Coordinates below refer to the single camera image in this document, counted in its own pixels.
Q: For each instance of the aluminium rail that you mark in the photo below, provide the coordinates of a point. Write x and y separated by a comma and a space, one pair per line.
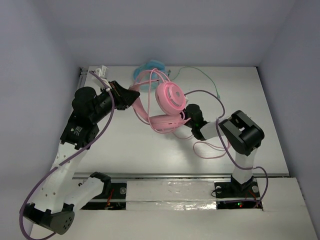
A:
82, 75
84, 175

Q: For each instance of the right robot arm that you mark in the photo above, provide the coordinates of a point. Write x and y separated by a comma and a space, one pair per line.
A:
240, 137

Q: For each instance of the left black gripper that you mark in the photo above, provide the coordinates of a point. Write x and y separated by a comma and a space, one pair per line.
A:
116, 95

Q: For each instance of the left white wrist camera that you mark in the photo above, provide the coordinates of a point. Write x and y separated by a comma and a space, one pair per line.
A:
102, 72

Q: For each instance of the aluminium rail left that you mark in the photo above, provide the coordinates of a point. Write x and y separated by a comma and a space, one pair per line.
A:
82, 75

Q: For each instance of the pink headphones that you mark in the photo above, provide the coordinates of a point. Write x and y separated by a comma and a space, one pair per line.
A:
171, 100

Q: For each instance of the aluminium rail front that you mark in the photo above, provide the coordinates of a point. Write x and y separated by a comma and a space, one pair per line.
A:
84, 175

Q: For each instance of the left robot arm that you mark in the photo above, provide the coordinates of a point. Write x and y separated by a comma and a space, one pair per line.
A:
52, 204

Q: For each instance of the blue headphones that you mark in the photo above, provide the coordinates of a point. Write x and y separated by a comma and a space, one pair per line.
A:
140, 74

